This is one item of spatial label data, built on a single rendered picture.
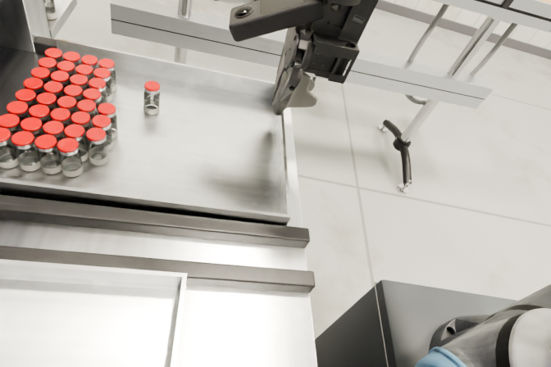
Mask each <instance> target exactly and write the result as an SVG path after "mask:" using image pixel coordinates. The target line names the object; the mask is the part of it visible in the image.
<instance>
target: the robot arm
mask: <svg viewBox="0 0 551 367"><path fill-rule="evenodd" d="M378 1H379V0H257V1H255V2H250V3H247V4H244V5H241V6H237V7H233V8H232V9H231V11H230V23H229V29H230V32H231V35H232V37H233V39H234V41H236V42H240V41H244V40H246V39H252V38H255V37H258V36H262V35H264V34H270V33H274V32H276V31H280V30H283V29H288V30H287V33H286V36H285V44H284V46H283V49H282V53H281V56H280V63H279V66H278V70H277V76H276V79H275V86H274V91H273V96H272V100H271V101H272V107H273V110H274V112H275V115H280V114H281V113H282V112H283V111H284V110H285V109H286V108H289V107H312V106H315V105H316V103H317V96H316V95H314V94H313V93H311V91H312V90H313V89H314V86H315V83H314V81H313V80H312V79H310V77H309V75H308V74H306V72H307V73H311V74H315V76H318V77H322V78H327V79H328V81H332V82H336V83H340V84H344V82H345V80H346V79H347V77H348V74H349V72H350V70H351V69H352V67H353V64H354V62H355V61H356V59H357V56H358V54H359V52H360V50H359V47H358V45H357V44H358V41H359V39H360V38H361V36H362V33H363V31H364V29H365V28H366V26H367V23H368V21H369V20H370V17H371V14H372V12H373V11H374V9H375V7H376V4H377V3H378ZM350 61H351V62H350ZM349 62H350V64H349V66H348V69H347V70H346V72H345V74H344V75H343V73H344V71H345V69H346V67H347V65H348V63H349ZM415 367H551V284H550V285H548V286H546V287H544V288H541V289H540V290H538V291H536V292H534V293H532V294H531V295H529V296H527V297H524V298H522V299H521V300H519V301H517V302H515V303H513V304H511V305H510V306H507V307H505V308H503V309H502V310H500V311H498V312H496V313H494V314H492V315H463V316H458V317H456V318H453V319H451V320H450V321H448V322H446V323H444V324H442V325H441V326H439V327H438V328H437V329H436V331H435V333H434V334H433V336H432V339H431V341H430V347H429V354H428V355H427V356H425V357H424V358H422V359H421V360H419V361H418V362H417V364H416V365H415Z"/></svg>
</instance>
